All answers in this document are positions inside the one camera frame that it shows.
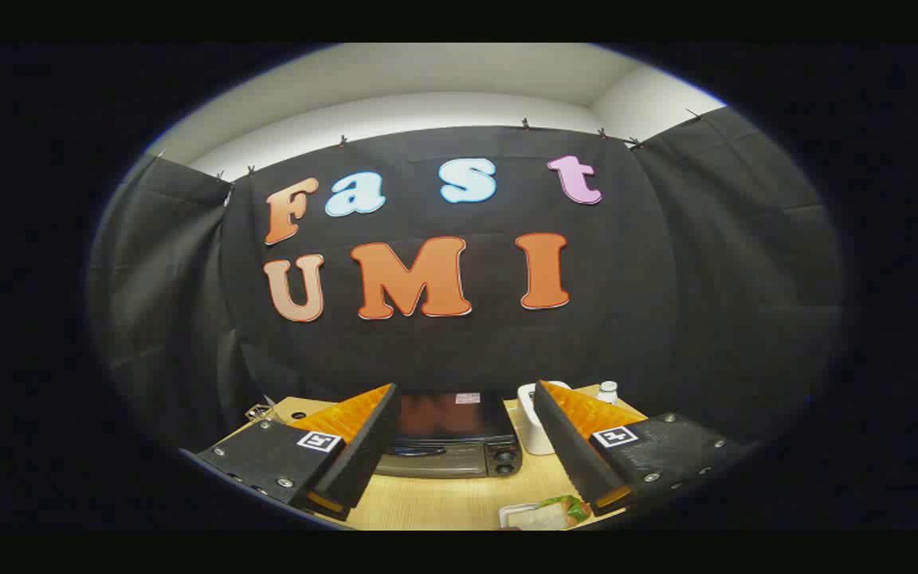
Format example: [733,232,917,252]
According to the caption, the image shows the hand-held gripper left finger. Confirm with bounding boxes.
[196,383,401,523]

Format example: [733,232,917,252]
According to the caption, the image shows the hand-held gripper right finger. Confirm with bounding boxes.
[533,380,756,515]

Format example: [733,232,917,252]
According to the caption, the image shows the glass toaster oven door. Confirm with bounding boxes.
[377,445,500,479]

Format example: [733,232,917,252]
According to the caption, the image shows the lettuce sandwich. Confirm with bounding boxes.
[507,494,592,531]

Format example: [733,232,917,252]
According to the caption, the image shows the black toaster oven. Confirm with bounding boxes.
[375,391,524,479]

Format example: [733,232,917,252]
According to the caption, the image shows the white pop-up toaster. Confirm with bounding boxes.
[517,381,572,456]

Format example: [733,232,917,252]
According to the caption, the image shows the white plastic tray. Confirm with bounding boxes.
[497,502,541,530]

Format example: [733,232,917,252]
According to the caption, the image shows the black backdrop cloth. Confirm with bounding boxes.
[88,108,846,455]

